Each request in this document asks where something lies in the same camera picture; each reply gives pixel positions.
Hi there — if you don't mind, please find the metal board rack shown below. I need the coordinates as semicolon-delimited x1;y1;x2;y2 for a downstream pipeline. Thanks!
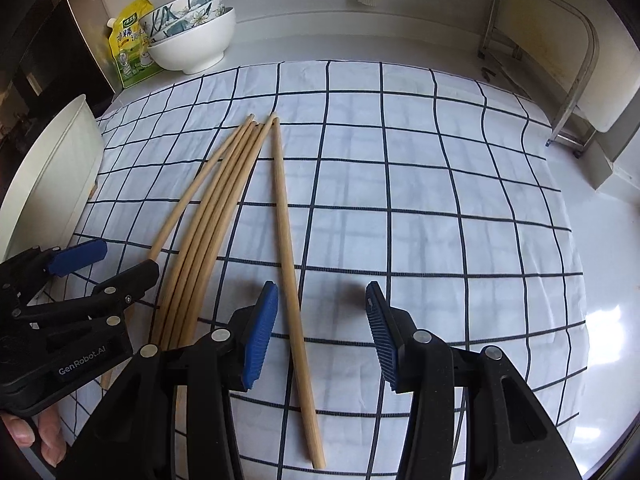
477;0;600;157

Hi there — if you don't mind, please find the large white bowl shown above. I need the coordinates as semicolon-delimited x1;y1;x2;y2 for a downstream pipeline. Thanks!
146;6;237;76

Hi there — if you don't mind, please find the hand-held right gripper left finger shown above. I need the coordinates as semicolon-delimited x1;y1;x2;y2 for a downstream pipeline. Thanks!
62;281;279;480

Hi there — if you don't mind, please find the person's left hand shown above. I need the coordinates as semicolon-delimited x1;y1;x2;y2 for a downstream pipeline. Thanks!
0;400;67;467

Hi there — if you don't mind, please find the white black checkered cloth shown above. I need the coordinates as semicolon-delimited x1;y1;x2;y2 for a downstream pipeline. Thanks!
50;60;587;480

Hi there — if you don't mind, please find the cream round pan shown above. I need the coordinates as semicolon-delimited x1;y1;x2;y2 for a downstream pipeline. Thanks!
0;93;104;262

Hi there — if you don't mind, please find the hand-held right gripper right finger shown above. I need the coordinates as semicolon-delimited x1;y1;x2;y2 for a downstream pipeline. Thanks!
365;281;583;480

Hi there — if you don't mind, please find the bundle of wooden chopsticks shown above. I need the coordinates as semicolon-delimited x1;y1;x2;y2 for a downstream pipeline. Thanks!
148;112;279;461

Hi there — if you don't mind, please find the white cutting board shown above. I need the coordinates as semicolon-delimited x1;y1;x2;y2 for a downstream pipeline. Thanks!
495;0;640;134

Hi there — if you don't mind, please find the floral patterned bowl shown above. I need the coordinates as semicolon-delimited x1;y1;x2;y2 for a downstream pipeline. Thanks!
150;2;227;47
138;0;224;41

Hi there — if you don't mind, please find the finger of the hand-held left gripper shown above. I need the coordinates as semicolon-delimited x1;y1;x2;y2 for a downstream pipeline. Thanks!
12;260;161;332
46;238;109;278

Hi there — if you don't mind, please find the yellow seasoning pouch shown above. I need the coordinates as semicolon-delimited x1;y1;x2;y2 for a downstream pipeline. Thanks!
105;0;164;90

